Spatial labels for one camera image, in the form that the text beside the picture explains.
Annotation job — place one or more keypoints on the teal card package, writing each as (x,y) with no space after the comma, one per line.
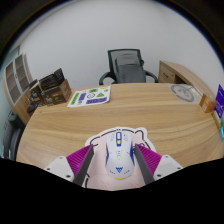
(222,128)

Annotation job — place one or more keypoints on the wooden side desk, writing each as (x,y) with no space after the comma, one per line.
(180,73)

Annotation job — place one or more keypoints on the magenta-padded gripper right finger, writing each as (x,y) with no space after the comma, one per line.
(150,160)

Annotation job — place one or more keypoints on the purple card package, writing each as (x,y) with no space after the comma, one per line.
(220,101)

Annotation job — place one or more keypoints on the wooden shelf unit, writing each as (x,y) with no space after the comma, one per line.
(16,81)

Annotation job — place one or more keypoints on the wide brown cardboard box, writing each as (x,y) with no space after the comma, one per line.
(58,95)

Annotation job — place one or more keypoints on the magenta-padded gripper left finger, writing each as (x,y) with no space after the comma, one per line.
(78,160)

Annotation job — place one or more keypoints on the black mesh office chair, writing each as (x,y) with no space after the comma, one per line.
(130,68)

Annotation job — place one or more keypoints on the white blue yellow computer mouse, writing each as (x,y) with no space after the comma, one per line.
(119,156)

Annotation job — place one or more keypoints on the pink pig-shaped mouse pad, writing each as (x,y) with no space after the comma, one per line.
(98,140)

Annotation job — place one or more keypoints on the black cardboard box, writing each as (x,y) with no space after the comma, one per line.
(51,80)

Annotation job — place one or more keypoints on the white sticker sheet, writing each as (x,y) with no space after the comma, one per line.
(88,96)

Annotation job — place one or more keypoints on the black leather sofa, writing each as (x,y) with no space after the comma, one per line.
(11,136)

